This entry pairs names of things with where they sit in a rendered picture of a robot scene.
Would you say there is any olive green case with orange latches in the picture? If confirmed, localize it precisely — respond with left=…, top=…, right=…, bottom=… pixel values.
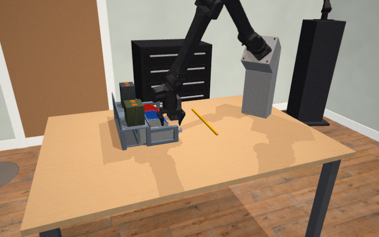
left=123, top=99, right=145, bottom=127

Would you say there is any blue open bin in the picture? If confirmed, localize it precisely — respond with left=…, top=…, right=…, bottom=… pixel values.
left=145, top=111, right=159, bottom=119

